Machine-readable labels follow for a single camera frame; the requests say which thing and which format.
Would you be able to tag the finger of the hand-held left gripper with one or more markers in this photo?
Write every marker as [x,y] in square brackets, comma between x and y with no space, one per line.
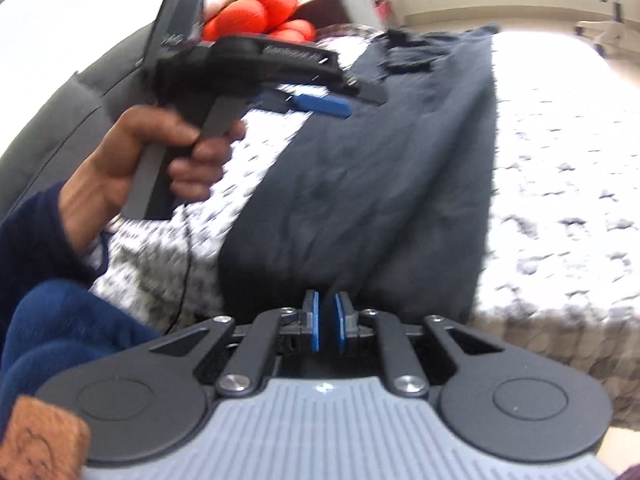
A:
[325,106]
[365,92]

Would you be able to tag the black garment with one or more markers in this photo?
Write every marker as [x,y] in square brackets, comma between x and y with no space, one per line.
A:
[360,185]

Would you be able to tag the grey fabric sofa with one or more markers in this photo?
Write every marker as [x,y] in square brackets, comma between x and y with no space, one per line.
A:
[45,125]

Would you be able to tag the person's left hand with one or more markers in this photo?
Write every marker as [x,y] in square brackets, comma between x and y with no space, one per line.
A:
[107,170]

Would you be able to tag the brown fuzzy cloth patch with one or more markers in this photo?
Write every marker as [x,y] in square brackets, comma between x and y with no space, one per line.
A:
[40,440]

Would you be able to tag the orange knobbly plush cushion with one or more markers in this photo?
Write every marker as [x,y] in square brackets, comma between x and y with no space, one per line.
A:
[260,10]

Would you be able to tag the person's left forearm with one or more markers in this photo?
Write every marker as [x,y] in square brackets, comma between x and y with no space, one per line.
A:
[30,250]

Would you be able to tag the person's dark blue clothing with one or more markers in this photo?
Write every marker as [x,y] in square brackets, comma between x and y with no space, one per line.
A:
[60,330]

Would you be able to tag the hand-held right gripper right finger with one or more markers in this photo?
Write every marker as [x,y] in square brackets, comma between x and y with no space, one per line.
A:
[342,322]

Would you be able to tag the grey white office chair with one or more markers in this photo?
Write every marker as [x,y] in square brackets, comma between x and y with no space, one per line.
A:
[610,25]

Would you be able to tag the grey white checked quilt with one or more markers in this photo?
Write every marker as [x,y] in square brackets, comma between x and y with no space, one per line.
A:
[560,185]

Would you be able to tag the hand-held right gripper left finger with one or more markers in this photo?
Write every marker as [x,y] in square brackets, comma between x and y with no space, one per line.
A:
[312,321]

